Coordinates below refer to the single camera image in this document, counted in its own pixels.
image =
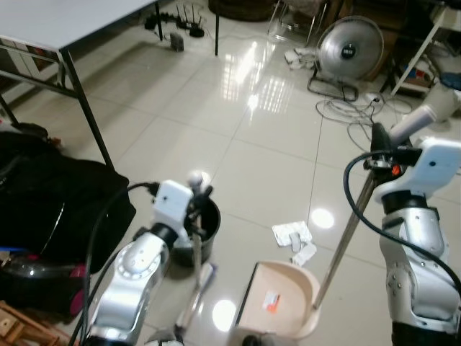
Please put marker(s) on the small white paper wrapper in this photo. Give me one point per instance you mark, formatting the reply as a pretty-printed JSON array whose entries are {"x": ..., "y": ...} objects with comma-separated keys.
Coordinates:
[{"x": 305, "y": 254}]

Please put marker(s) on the white table with black legs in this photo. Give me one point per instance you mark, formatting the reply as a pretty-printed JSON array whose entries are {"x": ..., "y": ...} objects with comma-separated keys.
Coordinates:
[{"x": 65, "y": 18}]

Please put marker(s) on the dark bag with magenta trim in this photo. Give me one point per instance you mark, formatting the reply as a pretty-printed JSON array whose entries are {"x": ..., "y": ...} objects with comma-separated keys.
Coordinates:
[{"x": 43, "y": 290}]

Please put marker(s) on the broom with white knob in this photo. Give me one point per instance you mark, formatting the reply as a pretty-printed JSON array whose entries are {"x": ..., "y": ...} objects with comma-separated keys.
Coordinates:
[{"x": 196, "y": 177}]

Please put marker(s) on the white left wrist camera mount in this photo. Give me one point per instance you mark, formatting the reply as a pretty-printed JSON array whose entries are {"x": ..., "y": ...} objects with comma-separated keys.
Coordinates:
[{"x": 173, "y": 203}]

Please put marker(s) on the white power strip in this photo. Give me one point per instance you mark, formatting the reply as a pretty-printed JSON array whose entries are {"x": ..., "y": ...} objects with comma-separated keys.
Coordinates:
[{"x": 299, "y": 58}]

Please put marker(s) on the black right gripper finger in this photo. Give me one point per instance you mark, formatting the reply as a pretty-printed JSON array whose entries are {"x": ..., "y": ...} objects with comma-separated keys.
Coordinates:
[{"x": 379, "y": 137}]

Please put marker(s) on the large white paper wrapper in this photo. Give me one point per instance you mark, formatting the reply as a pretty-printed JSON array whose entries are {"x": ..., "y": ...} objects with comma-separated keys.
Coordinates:
[{"x": 292, "y": 233}]

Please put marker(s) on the black router with antennas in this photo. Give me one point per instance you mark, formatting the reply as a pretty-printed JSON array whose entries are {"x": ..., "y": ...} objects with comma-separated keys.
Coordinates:
[{"x": 191, "y": 29}]

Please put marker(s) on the white desk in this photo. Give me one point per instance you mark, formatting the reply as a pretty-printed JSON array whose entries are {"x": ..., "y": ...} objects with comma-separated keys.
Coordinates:
[{"x": 431, "y": 37}]

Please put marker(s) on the white bucket with blue lid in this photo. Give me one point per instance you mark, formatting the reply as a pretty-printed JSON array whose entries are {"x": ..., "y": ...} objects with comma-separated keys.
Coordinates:
[{"x": 453, "y": 79}]

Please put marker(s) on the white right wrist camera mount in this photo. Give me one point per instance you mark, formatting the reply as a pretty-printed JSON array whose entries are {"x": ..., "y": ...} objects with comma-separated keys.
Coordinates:
[{"x": 432, "y": 164}]

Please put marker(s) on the silver metal floor fan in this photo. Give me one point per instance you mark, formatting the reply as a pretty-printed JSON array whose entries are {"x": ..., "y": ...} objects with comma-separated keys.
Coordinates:
[{"x": 349, "y": 50}]

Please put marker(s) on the grey robot foot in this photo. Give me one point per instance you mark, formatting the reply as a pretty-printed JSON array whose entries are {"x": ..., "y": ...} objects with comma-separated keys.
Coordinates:
[{"x": 164, "y": 340}]

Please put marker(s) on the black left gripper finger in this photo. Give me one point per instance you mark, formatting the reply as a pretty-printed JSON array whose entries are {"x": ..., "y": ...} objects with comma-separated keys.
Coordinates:
[
  {"x": 194, "y": 194},
  {"x": 207, "y": 196}
]

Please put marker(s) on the black round waste bin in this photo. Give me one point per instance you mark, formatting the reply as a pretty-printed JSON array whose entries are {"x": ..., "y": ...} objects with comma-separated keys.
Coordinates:
[{"x": 210, "y": 231}]

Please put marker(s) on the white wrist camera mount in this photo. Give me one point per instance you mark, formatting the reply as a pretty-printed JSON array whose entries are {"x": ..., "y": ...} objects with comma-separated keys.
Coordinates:
[
  {"x": 432, "y": 164},
  {"x": 173, "y": 203}
]

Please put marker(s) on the brown wooden crate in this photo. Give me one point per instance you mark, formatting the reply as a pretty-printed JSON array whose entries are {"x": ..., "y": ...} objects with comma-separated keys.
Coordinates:
[{"x": 21, "y": 328}]

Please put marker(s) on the black fabric bag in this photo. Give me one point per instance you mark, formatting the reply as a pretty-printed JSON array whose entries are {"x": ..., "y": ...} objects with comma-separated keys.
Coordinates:
[{"x": 50, "y": 202}]

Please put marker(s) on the small grey box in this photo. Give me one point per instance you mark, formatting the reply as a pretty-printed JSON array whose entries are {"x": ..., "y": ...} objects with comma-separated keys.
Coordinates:
[{"x": 177, "y": 42}]

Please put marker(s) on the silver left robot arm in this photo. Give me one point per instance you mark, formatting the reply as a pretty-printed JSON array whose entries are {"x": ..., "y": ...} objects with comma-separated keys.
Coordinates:
[{"x": 133, "y": 270}]

